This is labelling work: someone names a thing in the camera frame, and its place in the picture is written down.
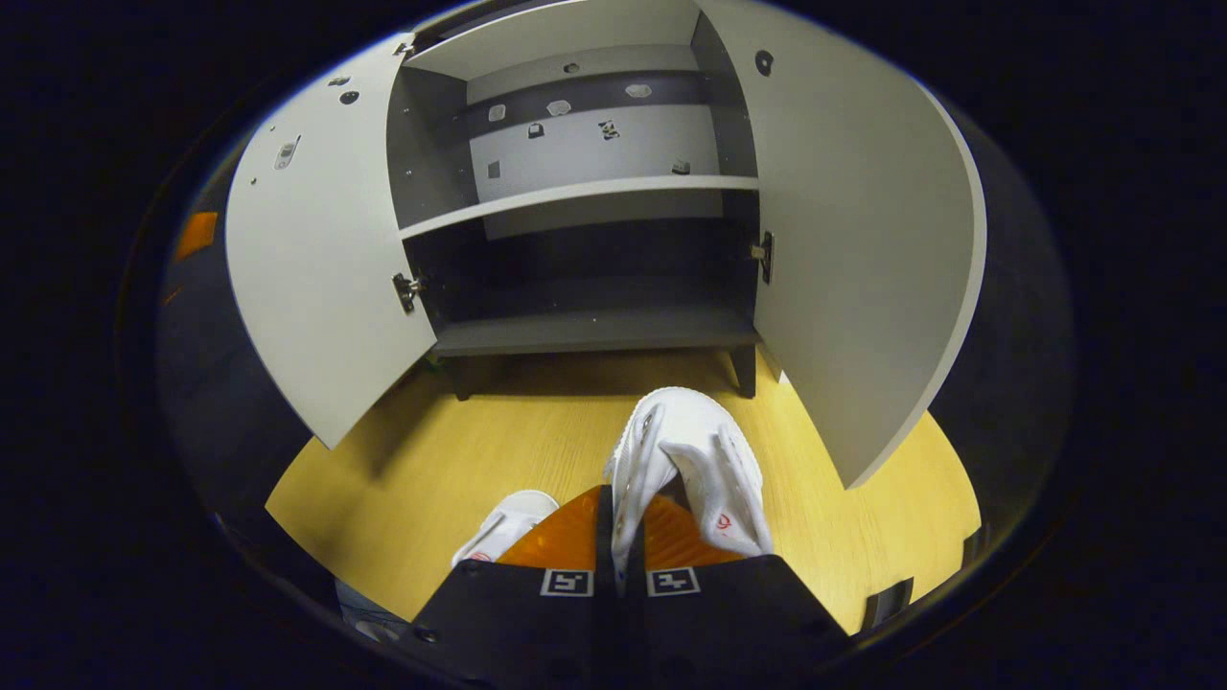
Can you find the cabinet door with cat sticker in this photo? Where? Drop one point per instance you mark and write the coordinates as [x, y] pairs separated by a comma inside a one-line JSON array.
[[863, 240]]

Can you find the cabinet door with camera sticker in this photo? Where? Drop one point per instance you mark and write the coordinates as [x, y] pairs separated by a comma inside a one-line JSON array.
[[316, 268]]

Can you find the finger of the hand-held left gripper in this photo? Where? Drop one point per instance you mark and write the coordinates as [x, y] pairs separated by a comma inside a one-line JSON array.
[[196, 235]]

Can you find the white shoe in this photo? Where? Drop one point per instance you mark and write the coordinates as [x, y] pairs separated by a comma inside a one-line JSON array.
[[690, 450], [513, 522]]

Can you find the black backdrop cloth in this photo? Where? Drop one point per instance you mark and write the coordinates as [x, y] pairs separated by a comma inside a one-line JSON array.
[[1016, 335], [211, 402]]

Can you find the white and grey shoe cabinet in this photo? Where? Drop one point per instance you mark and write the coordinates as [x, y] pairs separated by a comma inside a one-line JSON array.
[[594, 331]]

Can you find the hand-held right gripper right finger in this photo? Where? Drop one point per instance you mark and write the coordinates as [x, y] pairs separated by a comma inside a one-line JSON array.
[[729, 623]]

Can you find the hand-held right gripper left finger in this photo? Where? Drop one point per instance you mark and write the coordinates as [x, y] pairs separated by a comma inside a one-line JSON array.
[[527, 623]]

